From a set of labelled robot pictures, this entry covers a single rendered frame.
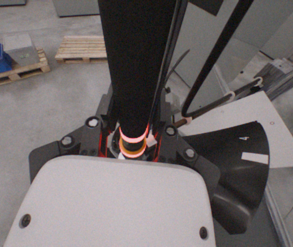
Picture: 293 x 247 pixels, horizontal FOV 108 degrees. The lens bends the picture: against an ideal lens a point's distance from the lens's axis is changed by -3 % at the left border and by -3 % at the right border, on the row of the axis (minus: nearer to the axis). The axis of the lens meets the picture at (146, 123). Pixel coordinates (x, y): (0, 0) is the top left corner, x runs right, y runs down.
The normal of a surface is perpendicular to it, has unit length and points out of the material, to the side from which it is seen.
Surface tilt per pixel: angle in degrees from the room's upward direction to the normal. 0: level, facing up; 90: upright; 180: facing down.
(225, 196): 41
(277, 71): 90
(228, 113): 50
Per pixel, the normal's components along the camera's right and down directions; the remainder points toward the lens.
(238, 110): -0.69, -0.41
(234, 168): -0.41, -0.82
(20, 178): 0.11, -0.51
